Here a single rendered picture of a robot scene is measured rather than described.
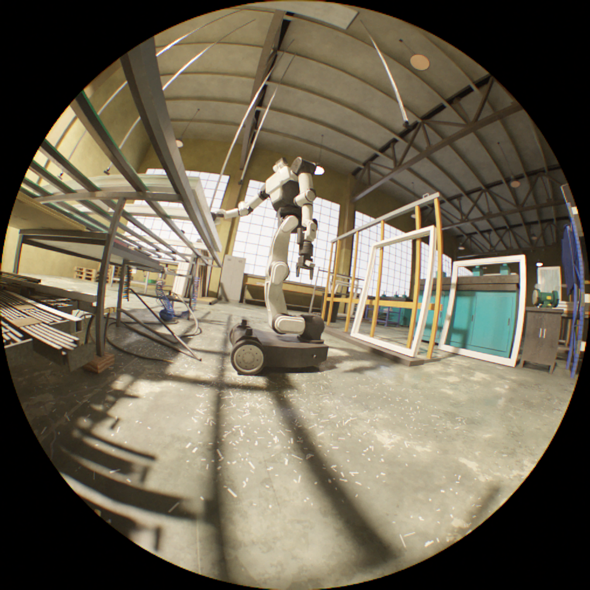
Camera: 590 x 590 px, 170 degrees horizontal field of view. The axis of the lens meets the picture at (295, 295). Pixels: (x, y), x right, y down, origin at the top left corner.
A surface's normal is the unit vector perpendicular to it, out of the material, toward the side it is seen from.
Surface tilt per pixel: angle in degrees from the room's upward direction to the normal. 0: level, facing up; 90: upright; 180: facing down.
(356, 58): 180
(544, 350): 90
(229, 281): 90
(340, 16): 179
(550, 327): 90
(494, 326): 90
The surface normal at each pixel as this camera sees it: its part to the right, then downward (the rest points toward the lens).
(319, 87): -0.14, 0.99
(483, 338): -0.94, -0.14
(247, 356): 0.33, 0.02
